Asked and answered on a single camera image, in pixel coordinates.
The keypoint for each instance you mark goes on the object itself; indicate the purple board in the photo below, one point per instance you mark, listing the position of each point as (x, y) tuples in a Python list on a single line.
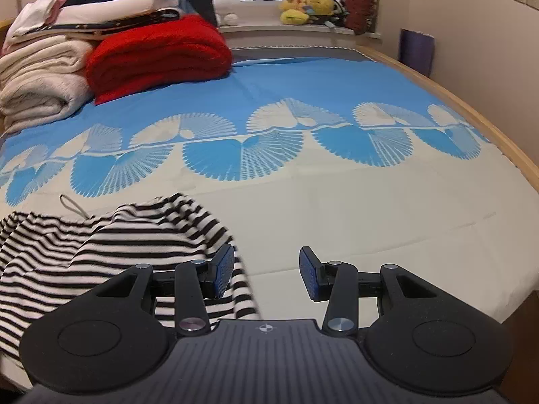
[(417, 52)]

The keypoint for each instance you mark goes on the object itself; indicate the blue white printed bed sheet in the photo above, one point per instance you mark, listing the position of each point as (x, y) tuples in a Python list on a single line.
[(320, 185)]

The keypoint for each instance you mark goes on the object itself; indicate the wooden bed frame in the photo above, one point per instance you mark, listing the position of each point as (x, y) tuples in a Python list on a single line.
[(484, 118)]

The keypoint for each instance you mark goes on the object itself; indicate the dark red cushion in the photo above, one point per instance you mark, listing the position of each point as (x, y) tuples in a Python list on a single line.
[(360, 6)]

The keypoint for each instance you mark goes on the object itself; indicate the yellow plush toy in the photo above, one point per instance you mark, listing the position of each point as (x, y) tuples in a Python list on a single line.
[(305, 6)]

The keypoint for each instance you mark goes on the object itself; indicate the grey mattress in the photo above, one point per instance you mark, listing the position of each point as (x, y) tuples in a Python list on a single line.
[(294, 54)]

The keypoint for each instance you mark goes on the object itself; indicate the dark patterned folded cloth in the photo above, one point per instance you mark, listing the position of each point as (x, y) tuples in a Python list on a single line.
[(126, 19)]

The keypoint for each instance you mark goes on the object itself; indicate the black white striped garment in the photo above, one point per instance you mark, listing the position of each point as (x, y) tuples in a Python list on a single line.
[(63, 256)]

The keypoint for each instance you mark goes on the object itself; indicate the cream folded blanket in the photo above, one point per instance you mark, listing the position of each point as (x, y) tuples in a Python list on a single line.
[(42, 80)]

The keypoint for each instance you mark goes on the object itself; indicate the red folded blanket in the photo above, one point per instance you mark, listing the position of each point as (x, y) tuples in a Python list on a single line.
[(160, 54)]

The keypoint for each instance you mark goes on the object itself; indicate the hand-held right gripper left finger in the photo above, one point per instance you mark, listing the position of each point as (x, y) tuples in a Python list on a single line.
[(223, 271)]

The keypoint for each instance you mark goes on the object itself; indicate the white folded cloth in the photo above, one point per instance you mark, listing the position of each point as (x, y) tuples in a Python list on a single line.
[(105, 6)]

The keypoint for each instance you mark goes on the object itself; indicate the white plush toy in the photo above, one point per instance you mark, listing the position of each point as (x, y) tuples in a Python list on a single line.
[(226, 8)]

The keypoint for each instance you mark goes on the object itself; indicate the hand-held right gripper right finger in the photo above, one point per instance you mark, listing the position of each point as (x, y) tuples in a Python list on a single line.
[(309, 274)]

